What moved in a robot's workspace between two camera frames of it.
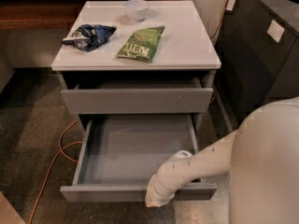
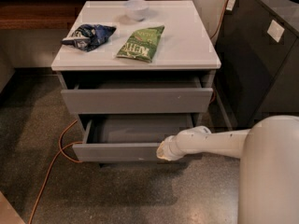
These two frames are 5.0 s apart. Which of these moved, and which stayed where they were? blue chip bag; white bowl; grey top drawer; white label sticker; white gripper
Moved: white gripper
Stayed: white bowl; blue chip bag; grey top drawer; white label sticker
